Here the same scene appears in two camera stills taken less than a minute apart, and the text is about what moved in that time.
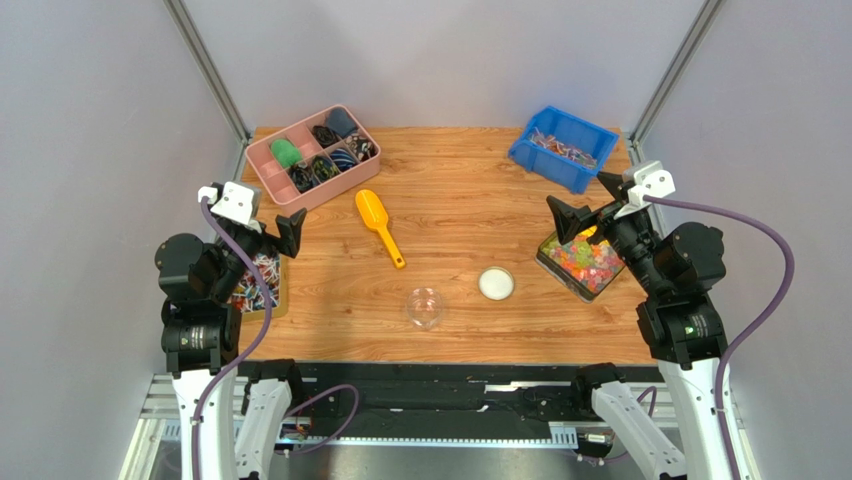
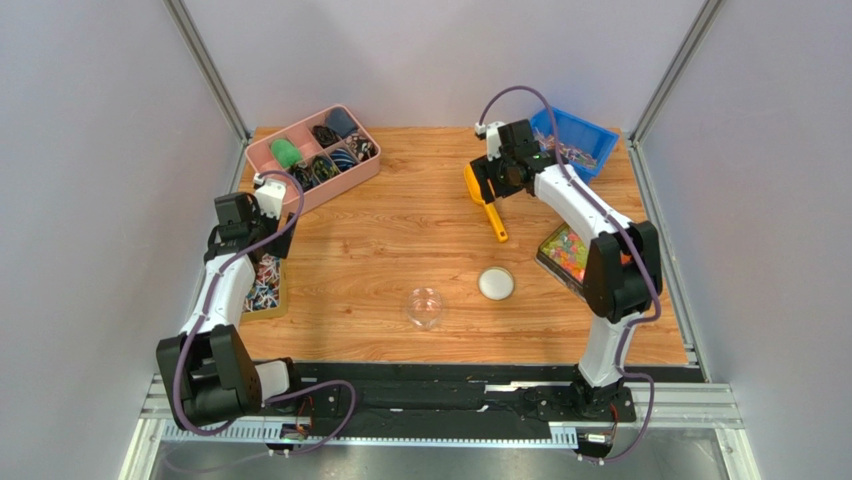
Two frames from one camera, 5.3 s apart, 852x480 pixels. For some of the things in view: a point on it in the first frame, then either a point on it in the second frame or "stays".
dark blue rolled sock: x=340 y=121 stays
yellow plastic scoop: x=375 y=217 to x=475 y=194
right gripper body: x=600 y=215 to x=485 y=178
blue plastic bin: x=563 y=148 stays
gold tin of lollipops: x=249 y=296 stays
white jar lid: x=496 y=283 stays
